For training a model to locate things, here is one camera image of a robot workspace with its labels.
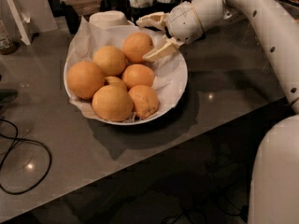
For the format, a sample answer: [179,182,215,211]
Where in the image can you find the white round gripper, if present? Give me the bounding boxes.
[136,0,225,62]

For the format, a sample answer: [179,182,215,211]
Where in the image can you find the orange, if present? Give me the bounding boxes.
[128,85,160,119]
[92,85,134,121]
[121,64,155,89]
[122,32,153,63]
[66,61,105,99]
[93,46,126,76]

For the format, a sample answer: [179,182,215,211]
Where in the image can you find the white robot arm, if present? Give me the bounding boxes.
[136,0,299,224]

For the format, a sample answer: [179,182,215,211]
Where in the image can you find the white paper bowl liner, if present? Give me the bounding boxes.
[65,16,185,121]

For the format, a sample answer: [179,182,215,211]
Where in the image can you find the small white upturned bowl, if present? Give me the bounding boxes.
[89,10,133,29]

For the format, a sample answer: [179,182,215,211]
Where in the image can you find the white round bowl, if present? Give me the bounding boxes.
[64,24,189,126]

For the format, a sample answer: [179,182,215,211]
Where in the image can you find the orange at bowl front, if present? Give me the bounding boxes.
[92,85,134,121]

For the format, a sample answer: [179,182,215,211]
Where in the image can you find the black cup with napkins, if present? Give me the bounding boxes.
[129,0,154,21]

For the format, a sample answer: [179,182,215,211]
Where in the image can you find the small orange partly hidden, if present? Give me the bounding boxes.
[105,76,127,91]

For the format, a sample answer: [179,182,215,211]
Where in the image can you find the brown napkin stack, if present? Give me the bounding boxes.
[61,0,104,16]

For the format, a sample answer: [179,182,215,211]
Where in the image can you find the white card stand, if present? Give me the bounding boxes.
[7,0,34,46]

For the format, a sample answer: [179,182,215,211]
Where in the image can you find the dark bottle at left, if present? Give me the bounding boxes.
[0,20,18,55]

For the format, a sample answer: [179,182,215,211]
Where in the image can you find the black object at left edge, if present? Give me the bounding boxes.
[0,89,18,105]

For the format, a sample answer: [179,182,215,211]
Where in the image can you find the floor cables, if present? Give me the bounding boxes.
[160,171,253,224]

